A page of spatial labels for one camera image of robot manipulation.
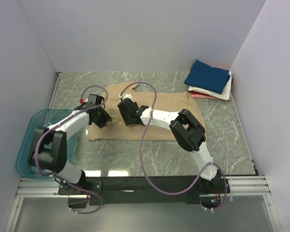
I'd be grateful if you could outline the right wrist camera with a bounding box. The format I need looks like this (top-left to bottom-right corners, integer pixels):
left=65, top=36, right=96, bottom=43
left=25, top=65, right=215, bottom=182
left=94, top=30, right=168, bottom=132
left=119, top=93, right=132, bottom=100

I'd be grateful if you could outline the teal plastic bin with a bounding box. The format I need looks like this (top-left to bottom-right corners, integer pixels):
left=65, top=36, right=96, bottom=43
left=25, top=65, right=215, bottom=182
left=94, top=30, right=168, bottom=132
left=15, top=109, right=72, bottom=180

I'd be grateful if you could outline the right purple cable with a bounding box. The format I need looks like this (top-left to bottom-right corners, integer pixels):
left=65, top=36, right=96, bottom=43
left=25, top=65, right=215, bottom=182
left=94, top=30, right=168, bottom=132
left=119, top=81, right=229, bottom=212

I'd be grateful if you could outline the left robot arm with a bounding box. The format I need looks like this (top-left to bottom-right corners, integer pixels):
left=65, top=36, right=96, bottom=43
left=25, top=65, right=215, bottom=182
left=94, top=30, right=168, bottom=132
left=28, top=94, right=111, bottom=188

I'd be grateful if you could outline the folded blue t-shirt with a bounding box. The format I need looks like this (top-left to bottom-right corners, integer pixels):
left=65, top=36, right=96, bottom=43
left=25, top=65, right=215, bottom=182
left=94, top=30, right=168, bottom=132
left=184, top=60, right=231, bottom=94

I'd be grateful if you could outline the folded white t-shirt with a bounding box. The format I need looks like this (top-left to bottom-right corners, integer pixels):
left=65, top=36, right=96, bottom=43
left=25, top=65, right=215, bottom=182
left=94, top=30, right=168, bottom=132
left=188, top=71, right=232, bottom=101

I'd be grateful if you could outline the purple cable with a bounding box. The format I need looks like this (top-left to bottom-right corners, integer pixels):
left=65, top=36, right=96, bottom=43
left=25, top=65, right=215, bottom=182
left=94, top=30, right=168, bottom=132
left=119, top=81, right=229, bottom=212
left=35, top=85, right=109, bottom=216

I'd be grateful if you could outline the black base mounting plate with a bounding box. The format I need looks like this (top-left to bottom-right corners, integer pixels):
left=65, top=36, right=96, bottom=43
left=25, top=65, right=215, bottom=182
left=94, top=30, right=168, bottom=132
left=58, top=175, right=225, bottom=204

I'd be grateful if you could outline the folded pink t-shirt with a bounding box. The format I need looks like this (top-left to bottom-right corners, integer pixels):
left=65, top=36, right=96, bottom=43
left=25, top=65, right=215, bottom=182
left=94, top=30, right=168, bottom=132
left=191, top=94, right=218, bottom=99

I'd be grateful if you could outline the folded red t-shirt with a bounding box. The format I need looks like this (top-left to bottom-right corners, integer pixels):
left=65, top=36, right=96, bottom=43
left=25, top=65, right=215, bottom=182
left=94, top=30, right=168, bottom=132
left=189, top=91, right=209, bottom=96

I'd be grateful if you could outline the beige t-shirt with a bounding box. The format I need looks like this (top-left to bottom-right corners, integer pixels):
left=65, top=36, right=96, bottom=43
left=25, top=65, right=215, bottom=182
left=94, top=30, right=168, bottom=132
left=87, top=82, right=205, bottom=141

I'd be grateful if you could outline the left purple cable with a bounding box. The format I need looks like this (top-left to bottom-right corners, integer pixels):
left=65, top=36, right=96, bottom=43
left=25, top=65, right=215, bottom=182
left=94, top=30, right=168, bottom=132
left=35, top=85, right=109, bottom=216

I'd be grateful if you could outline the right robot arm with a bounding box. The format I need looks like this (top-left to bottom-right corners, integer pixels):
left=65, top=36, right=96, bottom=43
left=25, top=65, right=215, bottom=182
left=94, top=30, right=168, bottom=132
left=117, top=97, right=228, bottom=196

